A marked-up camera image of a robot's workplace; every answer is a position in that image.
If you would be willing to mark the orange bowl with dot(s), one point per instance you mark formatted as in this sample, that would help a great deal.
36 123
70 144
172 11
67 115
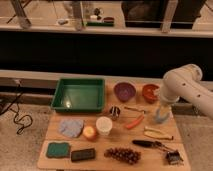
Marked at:
148 92

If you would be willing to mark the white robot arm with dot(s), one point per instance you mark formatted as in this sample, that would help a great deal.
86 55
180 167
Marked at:
184 82

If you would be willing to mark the purple bowl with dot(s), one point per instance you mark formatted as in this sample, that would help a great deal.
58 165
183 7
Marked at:
124 91

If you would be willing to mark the small metal cup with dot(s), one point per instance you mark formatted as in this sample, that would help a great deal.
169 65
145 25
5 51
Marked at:
114 112

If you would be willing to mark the thin metal rod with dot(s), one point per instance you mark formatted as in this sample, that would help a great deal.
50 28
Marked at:
135 109

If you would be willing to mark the green plastic tray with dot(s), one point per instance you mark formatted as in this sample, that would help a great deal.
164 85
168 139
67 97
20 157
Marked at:
79 95

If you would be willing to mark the white lidded container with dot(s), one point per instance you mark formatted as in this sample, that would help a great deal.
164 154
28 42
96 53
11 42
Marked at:
104 125

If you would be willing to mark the orange carrot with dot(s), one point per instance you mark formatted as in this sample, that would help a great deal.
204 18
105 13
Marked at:
134 123

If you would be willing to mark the red yellow apple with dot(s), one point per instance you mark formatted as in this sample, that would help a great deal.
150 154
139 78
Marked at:
90 133

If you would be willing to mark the wooden board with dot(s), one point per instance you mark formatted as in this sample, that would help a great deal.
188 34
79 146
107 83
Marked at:
151 159

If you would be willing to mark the light blue cloth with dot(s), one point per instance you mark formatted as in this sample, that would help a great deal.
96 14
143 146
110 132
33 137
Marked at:
71 128

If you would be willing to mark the yellow banana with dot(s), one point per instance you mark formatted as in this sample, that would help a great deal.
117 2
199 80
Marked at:
156 133

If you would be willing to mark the blue cup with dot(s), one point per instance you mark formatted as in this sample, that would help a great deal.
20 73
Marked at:
162 114

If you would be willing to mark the black eraser block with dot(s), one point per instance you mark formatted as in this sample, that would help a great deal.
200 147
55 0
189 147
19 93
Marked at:
85 154

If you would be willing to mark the brown grape bunch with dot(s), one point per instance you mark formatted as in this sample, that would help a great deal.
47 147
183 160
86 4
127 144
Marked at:
126 155

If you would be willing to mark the green sponge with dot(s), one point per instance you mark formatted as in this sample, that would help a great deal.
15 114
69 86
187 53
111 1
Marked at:
58 150

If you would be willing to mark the black binder clip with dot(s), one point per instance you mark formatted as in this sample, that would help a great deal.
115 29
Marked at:
173 158

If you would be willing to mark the black handled tool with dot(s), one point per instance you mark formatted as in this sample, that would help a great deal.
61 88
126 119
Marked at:
152 144

